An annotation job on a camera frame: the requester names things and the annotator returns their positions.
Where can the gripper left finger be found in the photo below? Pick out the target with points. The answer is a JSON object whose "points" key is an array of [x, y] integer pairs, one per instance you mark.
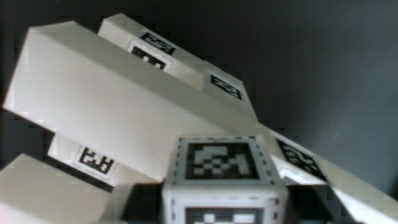
{"points": [[134, 204]]}

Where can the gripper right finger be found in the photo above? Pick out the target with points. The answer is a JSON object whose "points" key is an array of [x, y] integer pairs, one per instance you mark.
{"points": [[315, 206]]}

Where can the white chair leg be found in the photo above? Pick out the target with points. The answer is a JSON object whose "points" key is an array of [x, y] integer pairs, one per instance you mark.
{"points": [[136, 38], [223, 187]]}

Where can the white chair back frame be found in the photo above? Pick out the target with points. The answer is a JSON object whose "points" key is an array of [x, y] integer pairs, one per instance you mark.
{"points": [[111, 102]]}

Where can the white chair seat part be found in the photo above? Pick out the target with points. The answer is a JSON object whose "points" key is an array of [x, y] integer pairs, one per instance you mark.
{"points": [[68, 197]]}

